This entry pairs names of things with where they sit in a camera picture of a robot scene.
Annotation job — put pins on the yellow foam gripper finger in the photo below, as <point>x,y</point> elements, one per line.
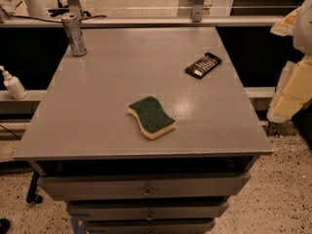
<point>294,89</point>
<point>285,26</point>

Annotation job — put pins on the green and yellow sponge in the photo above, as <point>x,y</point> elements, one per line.
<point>152,119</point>

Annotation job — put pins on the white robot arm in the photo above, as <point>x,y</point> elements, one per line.
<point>302,35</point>

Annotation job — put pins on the silver redbull can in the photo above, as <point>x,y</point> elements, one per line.
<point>74,34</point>

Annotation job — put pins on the grey bottom drawer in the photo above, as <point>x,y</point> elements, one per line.
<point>165,226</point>

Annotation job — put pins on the grey drawer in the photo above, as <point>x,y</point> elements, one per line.
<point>165,226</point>
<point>88,188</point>
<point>151,210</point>

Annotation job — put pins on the grey top drawer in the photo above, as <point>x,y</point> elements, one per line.
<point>88,188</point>

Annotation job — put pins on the grey middle drawer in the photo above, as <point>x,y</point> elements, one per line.
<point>151,210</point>

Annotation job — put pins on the white pump bottle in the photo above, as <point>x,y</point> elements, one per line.
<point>13,84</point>

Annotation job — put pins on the black table leg caster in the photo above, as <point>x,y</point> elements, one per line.
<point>32,195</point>

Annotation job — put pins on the metal frame post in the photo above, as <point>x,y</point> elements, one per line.
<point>197,10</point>

